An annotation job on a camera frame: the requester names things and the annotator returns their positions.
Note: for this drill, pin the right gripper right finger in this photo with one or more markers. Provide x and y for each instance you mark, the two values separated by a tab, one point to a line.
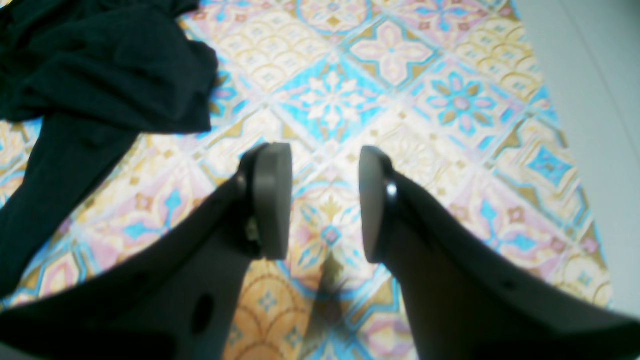
463	300

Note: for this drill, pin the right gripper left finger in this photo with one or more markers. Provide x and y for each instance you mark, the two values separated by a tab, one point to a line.
175	300

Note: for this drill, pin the black t-shirt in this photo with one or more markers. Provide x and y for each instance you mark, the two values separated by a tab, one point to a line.
98	73

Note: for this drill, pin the patterned colourful tablecloth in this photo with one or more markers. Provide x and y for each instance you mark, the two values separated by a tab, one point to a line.
450	90

